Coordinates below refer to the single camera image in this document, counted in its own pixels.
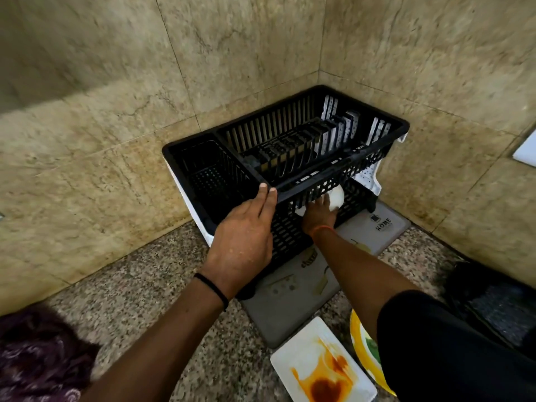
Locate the person's left hand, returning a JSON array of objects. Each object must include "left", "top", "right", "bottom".
[{"left": 200, "top": 183, "right": 278, "bottom": 298}]

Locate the person's right hand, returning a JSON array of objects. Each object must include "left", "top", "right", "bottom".
[{"left": 301, "top": 194, "right": 338, "bottom": 237}]

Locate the white cloth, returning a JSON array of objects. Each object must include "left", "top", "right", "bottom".
[{"left": 295, "top": 185, "right": 345, "bottom": 217}]

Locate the black plastic dish rack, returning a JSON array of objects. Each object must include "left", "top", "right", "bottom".
[{"left": 162, "top": 85, "right": 410, "bottom": 301}]

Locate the person's left forearm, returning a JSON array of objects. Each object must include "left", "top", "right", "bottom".
[{"left": 80, "top": 275, "right": 229, "bottom": 402}]

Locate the person's right forearm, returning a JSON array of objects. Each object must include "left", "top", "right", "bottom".
[{"left": 312, "top": 228, "right": 419, "bottom": 340}]

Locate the orange wrist thread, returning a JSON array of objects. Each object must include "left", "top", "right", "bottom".
[{"left": 310, "top": 224, "right": 337, "bottom": 240}]

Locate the white dotted drip tray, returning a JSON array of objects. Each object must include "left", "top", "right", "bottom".
[{"left": 163, "top": 95, "right": 408, "bottom": 247}]

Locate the black wrist band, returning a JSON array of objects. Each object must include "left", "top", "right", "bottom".
[{"left": 193, "top": 272, "right": 229, "bottom": 311}]

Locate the grey drying mat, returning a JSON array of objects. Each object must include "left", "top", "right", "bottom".
[{"left": 241, "top": 201, "right": 412, "bottom": 350}]

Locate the yellow round plate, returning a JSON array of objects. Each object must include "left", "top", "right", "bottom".
[{"left": 350, "top": 310, "right": 398, "bottom": 397}]

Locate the white square stained plate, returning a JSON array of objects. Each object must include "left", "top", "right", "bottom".
[{"left": 270, "top": 317, "right": 378, "bottom": 402}]

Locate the black object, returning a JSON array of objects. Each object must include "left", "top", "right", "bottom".
[{"left": 440, "top": 259, "right": 536, "bottom": 352}]

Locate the black sleeve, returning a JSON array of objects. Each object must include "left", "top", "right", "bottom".
[{"left": 377, "top": 290, "right": 536, "bottom": 402}]

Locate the purple patterned garment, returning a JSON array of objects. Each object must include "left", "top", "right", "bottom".
[{"left": 0, "top": 307, "right": 101, "bottom": 402}]

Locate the white wall switch plate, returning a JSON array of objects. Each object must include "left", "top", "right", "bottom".
[{"left": 513, "top": 130, "right": 536, "bottom": 168}]

